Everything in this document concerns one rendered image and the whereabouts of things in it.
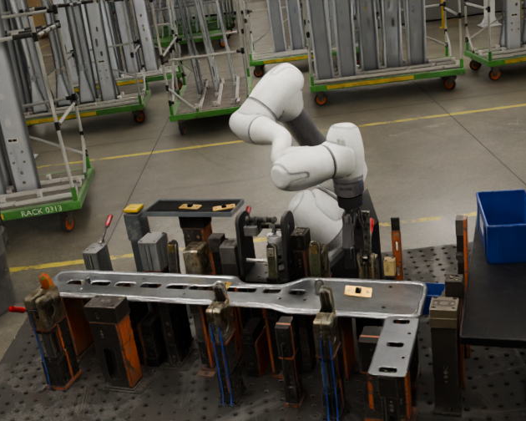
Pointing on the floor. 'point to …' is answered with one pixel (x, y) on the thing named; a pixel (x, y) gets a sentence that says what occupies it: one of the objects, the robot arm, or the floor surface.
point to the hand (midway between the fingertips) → (355, 255)
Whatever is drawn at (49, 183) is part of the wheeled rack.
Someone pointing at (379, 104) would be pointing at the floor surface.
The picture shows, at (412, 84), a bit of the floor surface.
